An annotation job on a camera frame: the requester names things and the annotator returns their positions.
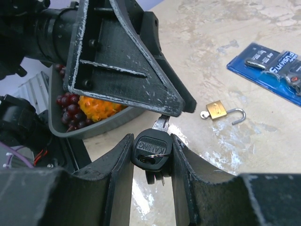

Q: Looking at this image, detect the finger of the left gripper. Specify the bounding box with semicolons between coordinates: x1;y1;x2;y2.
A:
127;0;197;113
63;0;185;117

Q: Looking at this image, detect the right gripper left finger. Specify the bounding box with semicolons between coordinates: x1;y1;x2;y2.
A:
0;134;134;226

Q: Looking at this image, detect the blue blister card package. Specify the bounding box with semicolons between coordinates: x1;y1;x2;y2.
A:
227;42;301;106

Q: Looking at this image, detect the orange spiky fruit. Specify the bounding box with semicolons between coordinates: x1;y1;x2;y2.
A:
78;96;127;122

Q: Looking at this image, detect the brass padlock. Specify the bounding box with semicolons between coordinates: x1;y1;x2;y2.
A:
200;100;246;126

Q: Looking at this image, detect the purple grapes bunch front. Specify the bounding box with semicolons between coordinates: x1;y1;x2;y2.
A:
54;64;94;131

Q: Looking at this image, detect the dark green fruit tray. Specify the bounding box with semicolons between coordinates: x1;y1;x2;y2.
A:
48;65;145;139

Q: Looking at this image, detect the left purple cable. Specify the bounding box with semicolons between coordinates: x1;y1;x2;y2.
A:
0;141;36;169

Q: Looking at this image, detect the bunch of black keys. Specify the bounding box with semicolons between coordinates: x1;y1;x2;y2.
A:
131;115;173;185

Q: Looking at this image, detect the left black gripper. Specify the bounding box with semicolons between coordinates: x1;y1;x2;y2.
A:
0;0;79;68

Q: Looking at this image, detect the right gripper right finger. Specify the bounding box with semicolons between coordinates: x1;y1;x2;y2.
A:
171;135;301;226

